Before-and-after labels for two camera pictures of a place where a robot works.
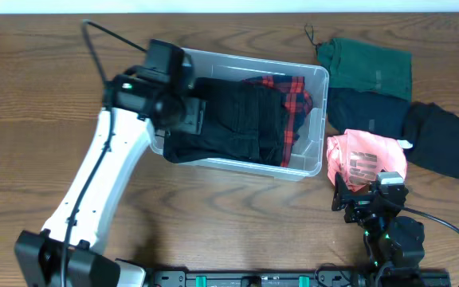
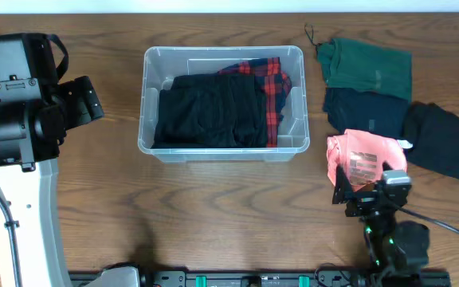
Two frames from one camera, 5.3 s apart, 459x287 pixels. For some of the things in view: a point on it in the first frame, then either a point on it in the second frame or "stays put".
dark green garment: x=357 y=66 stays put
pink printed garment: x=358 y=156 stays put
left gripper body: x=197 y=115 to x=80 y=102
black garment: x=442 y=143 stays put
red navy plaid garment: x=296 y=103 to x=275 y=85
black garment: x=243 y=122 stays put
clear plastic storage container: x=308 y=151 to x=161 y=63
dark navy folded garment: x=348 y=109 stays put
